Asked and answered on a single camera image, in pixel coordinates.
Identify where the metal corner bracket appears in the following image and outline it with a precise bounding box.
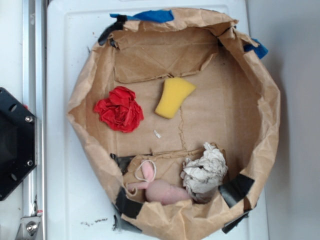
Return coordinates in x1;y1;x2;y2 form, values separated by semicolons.
15;216;42;240

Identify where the crumpled red paper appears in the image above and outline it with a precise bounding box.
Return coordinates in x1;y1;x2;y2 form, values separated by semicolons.
93;86;144;133

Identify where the brown paper bag bin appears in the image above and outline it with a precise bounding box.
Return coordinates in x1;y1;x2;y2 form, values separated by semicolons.
67;8;281;240

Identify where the pink plush toy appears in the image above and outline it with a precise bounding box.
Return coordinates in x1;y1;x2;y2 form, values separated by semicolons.
127;159;193;206

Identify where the aluminium frame rail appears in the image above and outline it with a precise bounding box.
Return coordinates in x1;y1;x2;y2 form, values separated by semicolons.
22;0;49;240

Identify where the small white paper scrap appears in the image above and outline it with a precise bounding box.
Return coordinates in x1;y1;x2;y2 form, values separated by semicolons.
153;130;162;139

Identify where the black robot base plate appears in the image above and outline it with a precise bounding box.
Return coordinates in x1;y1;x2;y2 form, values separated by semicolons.
0;87;36;201

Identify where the crumpled white paper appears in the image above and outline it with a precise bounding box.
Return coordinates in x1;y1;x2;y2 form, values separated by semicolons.
180;142;229;204

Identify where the yellow sponge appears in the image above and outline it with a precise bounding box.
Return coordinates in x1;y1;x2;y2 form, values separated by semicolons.
154;77;197;119

